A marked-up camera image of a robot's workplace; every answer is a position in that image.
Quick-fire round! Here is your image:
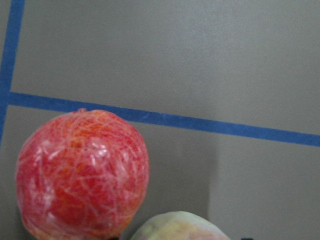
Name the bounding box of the red pomegranate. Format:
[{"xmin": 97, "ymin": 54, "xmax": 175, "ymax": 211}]
[{"xmin": 15, "ymin": 109, "xmax": 150, "ymax": 240}]

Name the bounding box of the green pink peach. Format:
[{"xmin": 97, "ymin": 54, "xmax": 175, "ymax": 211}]
[{"xmin": 131, "ymin": 211, "xmax": 229, "ymax": 240}]

